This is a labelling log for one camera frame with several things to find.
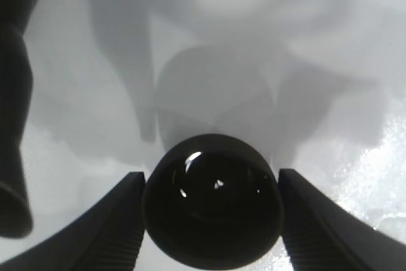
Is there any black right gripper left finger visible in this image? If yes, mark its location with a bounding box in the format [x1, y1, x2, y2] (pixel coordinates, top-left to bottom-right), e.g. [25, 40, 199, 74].
[1, 172, 145, 270]

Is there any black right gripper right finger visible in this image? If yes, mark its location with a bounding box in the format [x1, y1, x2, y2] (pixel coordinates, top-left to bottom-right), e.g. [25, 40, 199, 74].
[278, 169, 405, 270]

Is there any small black teacup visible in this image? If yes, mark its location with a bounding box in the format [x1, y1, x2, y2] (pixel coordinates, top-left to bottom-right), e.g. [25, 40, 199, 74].
[142, 134, 284, 270]

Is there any black round teapot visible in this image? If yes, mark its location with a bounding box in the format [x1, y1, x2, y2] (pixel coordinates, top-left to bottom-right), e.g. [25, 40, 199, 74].
[1, 0, 34, 239]

